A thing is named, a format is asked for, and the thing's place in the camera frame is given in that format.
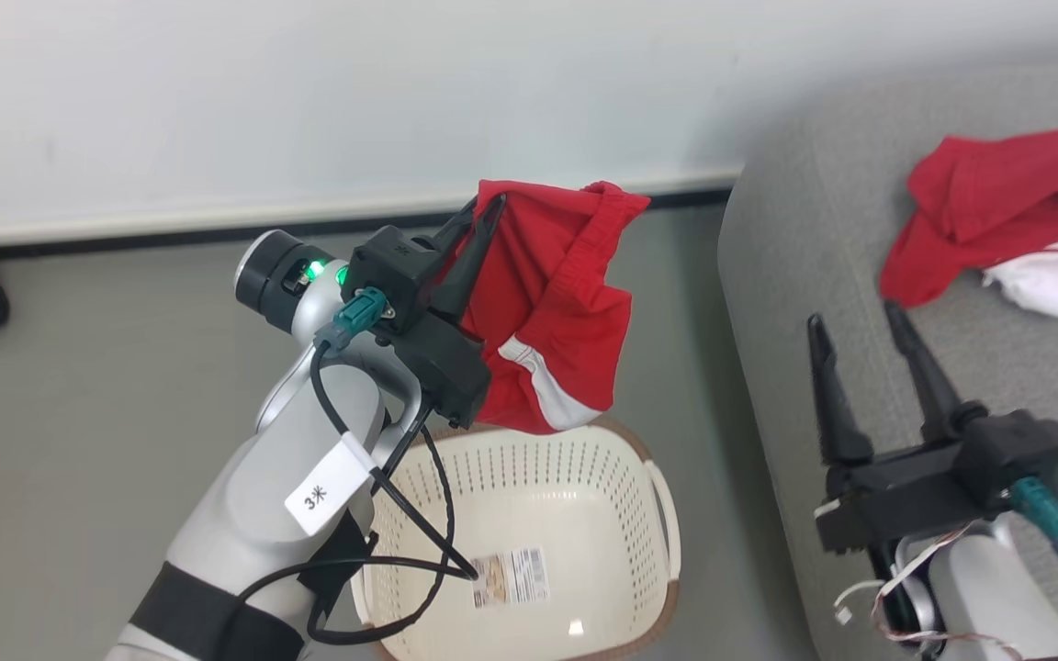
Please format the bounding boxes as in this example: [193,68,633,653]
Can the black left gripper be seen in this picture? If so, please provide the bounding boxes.
[342,192,508,431]

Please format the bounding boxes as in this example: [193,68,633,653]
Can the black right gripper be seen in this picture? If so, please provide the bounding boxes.
[806,300,1058,557]

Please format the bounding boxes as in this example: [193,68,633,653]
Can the red shorts with white stripe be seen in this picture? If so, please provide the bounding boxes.
[442,179,652,436]

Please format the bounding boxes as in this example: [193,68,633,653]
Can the red and white shirt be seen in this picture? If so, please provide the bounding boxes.
[878,119,1058,319]

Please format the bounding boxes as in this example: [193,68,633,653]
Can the grey fabric sofa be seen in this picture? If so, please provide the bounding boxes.
[717,55,1058,661]

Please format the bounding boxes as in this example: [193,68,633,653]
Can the white and black skirting board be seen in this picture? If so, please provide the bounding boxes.
[0,165,743,252]

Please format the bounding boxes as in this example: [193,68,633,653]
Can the cream perforated laundry basket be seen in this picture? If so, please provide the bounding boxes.
[350,418,682,661]

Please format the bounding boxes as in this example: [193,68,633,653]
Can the printed basket label sticker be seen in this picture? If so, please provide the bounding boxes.
[470,547,551,611]

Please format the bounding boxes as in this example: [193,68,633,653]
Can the thin white and red wires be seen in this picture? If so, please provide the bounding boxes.
[832,521,1058,661]

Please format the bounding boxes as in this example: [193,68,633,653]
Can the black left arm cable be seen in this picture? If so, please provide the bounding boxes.
[217,286,480,646]

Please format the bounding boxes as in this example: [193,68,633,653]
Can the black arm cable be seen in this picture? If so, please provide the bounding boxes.
[1009,476,1058,661]
[217,286,480,646]

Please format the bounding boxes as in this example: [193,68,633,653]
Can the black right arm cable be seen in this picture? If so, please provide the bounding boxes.
[1009,476,1058,661]

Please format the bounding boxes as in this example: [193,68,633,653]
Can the white paper cable tag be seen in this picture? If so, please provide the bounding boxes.
[284,433,375,538]

